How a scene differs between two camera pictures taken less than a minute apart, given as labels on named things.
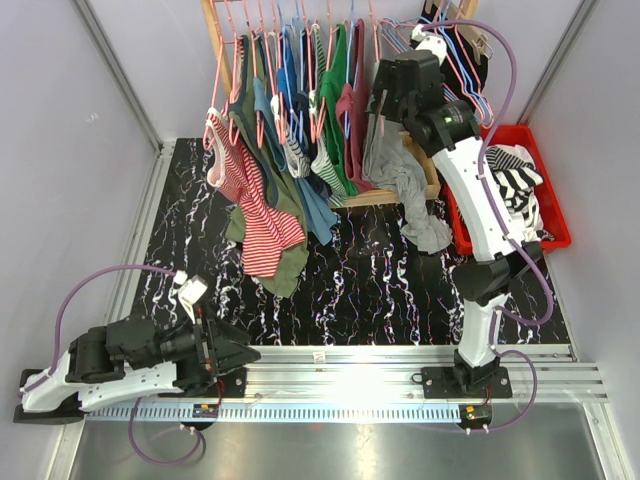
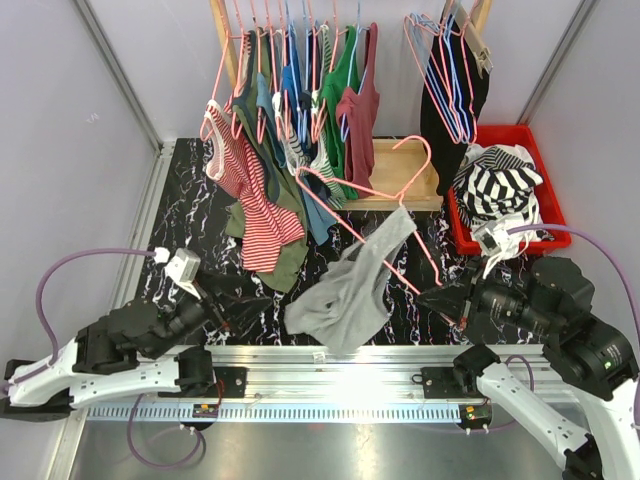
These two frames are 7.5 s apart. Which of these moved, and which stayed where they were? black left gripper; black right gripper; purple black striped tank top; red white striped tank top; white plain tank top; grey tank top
Moved: black left gripper; black right gripper; grey tank top
Stayed: red white striped tank top; white plain tank top; purple black striped tank top
